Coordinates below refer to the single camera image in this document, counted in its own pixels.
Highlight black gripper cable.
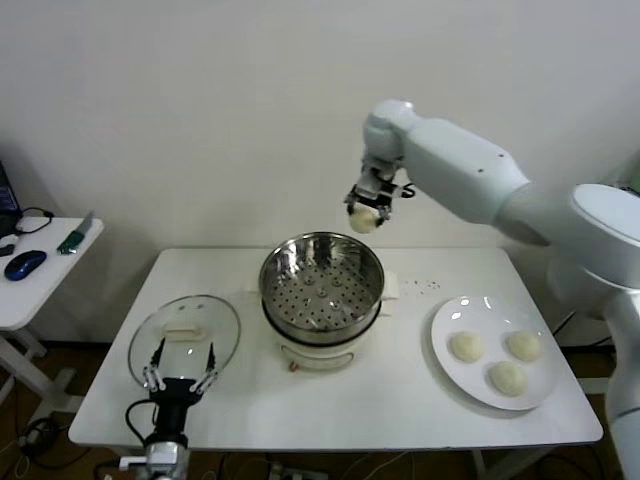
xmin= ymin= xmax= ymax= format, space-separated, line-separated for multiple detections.
xmin=397 ymin=169 xmax=417 ymax=200
xmin=124 ymin=399 xmax=161 ymax=446

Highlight white round plate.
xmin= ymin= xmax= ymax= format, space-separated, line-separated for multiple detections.
xmin=430 ymin=295 xmax=560 ymax=412

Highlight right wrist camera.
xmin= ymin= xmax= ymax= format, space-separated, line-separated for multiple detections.
xmin=359 ymin=167 xmax=401 ymax=192

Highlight white steamed baozi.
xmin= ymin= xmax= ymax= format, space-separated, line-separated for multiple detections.
xmin=505 ymin=329 xmax=544 ymax=362
xmin=348 ymin=207 xmax=381 ymax=234
xmin=448 ymin=330 xmax=487 ymax=362
xmin=487 ymin=360 xmax=530 ymax=397

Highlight green handled knife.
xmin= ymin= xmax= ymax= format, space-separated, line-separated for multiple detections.
xmin=56 ymin=211 xmax=96 ymax=257

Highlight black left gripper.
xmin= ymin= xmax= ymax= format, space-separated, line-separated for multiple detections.
xmin=143 ymin=338 xmax=220 ymax=440

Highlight black floor cables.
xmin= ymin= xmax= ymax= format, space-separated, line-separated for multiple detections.
xmin=12 ymin=409 xmax=76 ymax=474

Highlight white electric cooker pot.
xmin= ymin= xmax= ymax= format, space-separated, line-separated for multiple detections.
xmin=243 ymin=267 xmax=401 ymax=374

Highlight white work table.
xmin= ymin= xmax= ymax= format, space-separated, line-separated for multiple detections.
xmin=67 ymin=247 xmax=605 ymax=480

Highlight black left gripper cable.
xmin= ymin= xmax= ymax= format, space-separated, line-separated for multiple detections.
xmin=124 ymin=399 xmax=161 ymax=446

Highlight black laptop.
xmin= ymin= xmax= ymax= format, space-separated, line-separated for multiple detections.
xmin=0 ymin=159 xmax=24 ymax=240

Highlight white side table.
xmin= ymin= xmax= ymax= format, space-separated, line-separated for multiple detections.
xmin=0 ymin=217 xmax=106 ymax=416

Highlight stainless steel steamer basket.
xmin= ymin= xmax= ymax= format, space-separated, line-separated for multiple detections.
xmin=258 ymin=231 xmax=386 ymax=337

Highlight thin black looped cable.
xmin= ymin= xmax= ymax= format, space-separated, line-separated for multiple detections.
xmin=13 ymin=207 xmax=55 ymax=237

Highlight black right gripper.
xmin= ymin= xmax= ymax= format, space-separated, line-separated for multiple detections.
xmin=344 ymin=183 xmax=399 ymax=225

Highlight white power strip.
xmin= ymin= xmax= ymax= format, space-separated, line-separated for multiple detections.
xmin=264 ymin=462 xmax=321 ymax=480

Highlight black power cable with plug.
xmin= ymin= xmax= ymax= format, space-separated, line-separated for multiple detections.
xmin=552 ymin=309 xmax=614 ymax=349

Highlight blue computer mouse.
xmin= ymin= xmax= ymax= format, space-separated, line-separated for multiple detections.
xmin=3 ymin=249 xmax=48 ymax=281

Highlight glass pot lid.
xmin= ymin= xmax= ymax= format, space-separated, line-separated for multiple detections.
xmin=127 ymin=294 xmax=243 ymax=396

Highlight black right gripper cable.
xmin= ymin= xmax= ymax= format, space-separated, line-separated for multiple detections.
xmin=397 ymin=169 xmax=417 ymax=200

